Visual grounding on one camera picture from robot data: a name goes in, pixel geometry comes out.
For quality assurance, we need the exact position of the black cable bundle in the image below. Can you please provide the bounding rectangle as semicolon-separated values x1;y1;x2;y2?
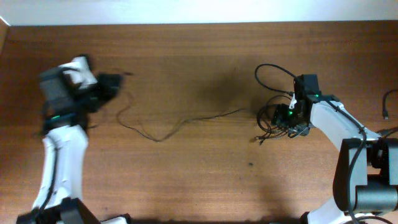
248;95;299;146

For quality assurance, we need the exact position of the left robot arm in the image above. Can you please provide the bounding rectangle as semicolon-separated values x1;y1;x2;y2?
16;66;123;224

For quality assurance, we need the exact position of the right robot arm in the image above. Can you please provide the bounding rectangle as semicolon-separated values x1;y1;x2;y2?
272;75;397;223

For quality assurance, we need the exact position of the long thin black cable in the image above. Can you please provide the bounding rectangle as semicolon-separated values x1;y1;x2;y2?
116;72;249;143

